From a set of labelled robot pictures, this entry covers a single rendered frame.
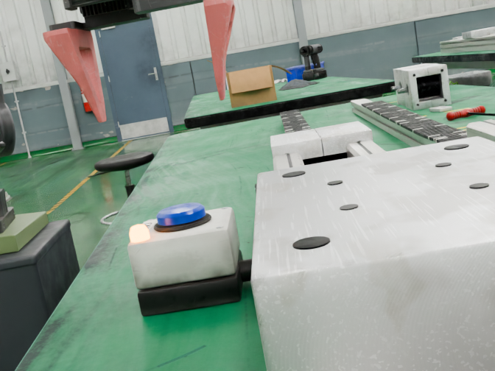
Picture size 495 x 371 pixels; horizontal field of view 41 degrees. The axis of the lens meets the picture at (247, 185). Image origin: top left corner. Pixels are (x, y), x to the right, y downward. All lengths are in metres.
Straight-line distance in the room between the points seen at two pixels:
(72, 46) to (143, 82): 11.19
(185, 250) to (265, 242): 0.31
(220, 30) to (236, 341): 0.22
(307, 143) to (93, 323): 0.27
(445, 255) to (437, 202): 0.05
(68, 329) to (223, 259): 0.14
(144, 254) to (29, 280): 0.35
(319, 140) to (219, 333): 0.25
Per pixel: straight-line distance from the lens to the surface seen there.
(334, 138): 0.65
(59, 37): 0.51
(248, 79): 2.83
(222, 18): 0.49
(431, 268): 0.17
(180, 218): 0.52
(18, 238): 0.88
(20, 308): 0.86
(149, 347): 0.47
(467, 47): 4.56
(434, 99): 1.62
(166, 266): 0.51
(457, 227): 0.19
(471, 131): 0.66
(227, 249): 0.50
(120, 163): 3.72
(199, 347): 0.45
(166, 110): 11.67
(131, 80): 11.72
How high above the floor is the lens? 0.96
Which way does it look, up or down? 10 degrees down
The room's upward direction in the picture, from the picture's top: 10 degrees counter-clockwise
